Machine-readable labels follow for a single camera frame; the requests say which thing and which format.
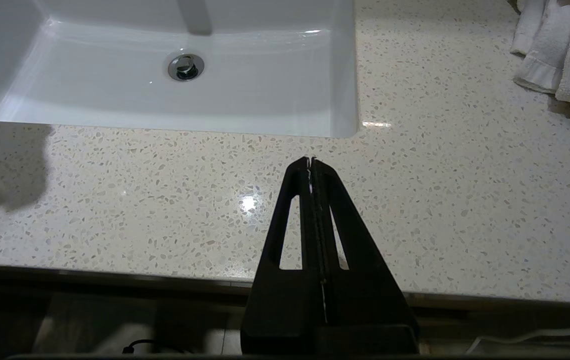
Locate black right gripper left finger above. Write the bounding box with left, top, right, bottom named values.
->
left=241, top=156, right=325, bottom=330

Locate white towel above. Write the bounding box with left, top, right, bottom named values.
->
left=508, top=0, right=570, bottom=122

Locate black floor cable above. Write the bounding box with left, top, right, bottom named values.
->
left=121, top=339, right=178, bottom=355

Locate white sink basin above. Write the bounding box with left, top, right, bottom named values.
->
left=0, top=0, right=359, bottom=140

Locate white floor cable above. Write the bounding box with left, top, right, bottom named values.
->
left=465, top=324, right=570, bottom=353

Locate chrome drain stopper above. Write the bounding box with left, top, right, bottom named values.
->
left=166, top=51, right=205, bottom=83

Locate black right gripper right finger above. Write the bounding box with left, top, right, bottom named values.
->
left=312, top=158, right=419, bottom=330

